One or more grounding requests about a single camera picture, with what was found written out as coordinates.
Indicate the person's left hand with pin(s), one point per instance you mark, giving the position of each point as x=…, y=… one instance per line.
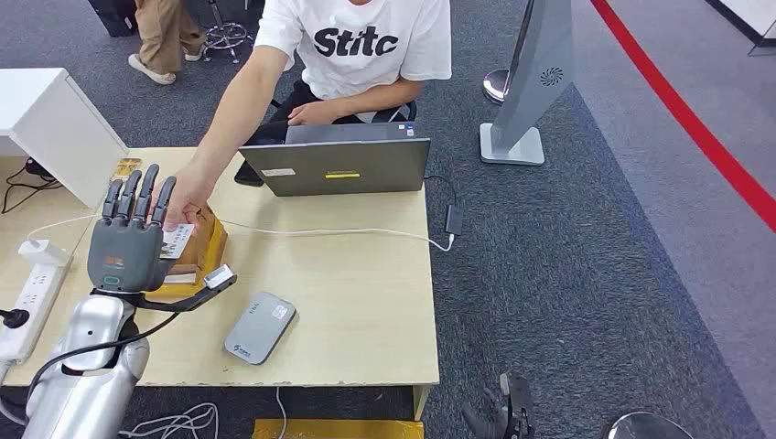
x=314, y=113

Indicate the person's right hand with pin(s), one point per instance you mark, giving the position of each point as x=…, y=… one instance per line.
x=185, y=197

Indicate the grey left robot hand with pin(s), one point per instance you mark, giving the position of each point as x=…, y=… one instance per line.
x=124, y=254

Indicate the white ID card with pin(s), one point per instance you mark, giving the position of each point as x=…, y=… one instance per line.
x=177, y=241

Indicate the person's left forearm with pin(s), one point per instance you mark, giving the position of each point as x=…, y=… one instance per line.
x=376, y=97

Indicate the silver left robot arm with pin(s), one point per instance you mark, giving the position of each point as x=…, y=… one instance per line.
x=91, y=339

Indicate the person's right forearm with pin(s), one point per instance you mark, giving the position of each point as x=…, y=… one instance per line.
x=236, y=115

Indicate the grey card reader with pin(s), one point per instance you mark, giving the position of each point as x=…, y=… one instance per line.
x=259, y=329

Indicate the standing person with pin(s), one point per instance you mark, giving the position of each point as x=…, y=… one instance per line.
x=160, y=36

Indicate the wooden compartment box yellow base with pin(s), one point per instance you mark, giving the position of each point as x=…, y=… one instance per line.
x=206, y=248

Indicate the grey laptop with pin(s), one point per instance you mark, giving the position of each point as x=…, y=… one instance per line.
x=339, y=165

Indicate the black phone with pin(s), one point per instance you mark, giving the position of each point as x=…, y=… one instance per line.
x=247, y=176

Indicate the white power adapter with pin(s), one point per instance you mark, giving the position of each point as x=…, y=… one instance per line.
x=42, y=251

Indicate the white power strip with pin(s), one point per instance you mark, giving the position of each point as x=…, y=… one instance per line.
x=30, y=303

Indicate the chrome stool base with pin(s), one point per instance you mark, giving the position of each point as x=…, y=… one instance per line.
x=227, y=36

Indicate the black plug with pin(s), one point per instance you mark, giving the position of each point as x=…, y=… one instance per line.
x=13, y=318

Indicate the white cabinet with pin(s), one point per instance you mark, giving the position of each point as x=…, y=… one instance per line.
x=66, y=139

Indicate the black adapter dongle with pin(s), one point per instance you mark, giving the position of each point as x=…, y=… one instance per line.
x=453, y=219

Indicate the chrome stanchion base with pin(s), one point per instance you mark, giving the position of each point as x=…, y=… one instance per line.
x=645, y=427
x=496, y=85

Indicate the black bag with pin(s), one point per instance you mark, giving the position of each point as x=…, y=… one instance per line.
x=115, y=15

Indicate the grey sign stand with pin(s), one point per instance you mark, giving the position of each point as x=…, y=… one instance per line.
x=533, y=85

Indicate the wooden desk leg panel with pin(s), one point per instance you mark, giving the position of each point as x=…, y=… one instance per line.
x=421, y=401

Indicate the white platform black edge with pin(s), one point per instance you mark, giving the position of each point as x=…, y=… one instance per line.
x=749, y=18

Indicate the black camera bracket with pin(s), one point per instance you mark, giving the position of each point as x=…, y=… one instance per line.
x=182, y=303

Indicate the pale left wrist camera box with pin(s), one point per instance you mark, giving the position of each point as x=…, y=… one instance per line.
x=219, y=277

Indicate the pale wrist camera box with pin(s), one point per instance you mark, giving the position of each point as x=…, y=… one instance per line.
x=506, y=383
x=219, y=277

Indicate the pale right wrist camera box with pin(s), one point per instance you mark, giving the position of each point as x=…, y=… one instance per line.
x=506, y=383

